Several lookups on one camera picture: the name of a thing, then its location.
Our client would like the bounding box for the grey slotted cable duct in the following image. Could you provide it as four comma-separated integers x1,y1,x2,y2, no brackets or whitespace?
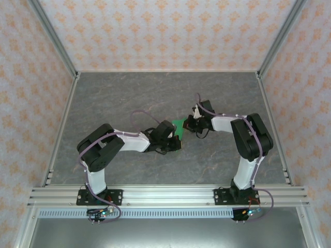
38,209,235,219

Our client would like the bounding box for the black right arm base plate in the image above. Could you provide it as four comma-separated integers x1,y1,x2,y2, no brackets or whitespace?
213,188,260,206

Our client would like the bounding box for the green paper sheet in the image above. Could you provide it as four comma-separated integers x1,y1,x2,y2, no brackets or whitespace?
171,117,190,153

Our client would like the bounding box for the aluminium extrusion mounting beam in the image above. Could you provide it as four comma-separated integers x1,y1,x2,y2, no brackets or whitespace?
27,185,310,208

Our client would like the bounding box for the aluminium frame leg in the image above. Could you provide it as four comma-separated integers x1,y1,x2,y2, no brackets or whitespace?
13,206,40,248
295,206,321,248

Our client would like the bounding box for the grey metal shelf panel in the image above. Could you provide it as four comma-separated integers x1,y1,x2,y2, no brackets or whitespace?
27,218,306,248

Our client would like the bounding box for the aluminium corner post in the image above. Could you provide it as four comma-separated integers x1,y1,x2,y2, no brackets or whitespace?
257,0,309,79
27,0,80,79

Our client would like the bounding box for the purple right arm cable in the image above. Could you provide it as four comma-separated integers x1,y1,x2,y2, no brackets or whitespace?
194,92,275,223

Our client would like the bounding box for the aluminium table side rail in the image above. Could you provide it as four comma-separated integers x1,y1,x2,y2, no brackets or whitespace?
40,72,81,187
255,72,296,187

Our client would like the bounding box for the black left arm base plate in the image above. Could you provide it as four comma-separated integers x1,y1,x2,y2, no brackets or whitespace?
76,189,124,207

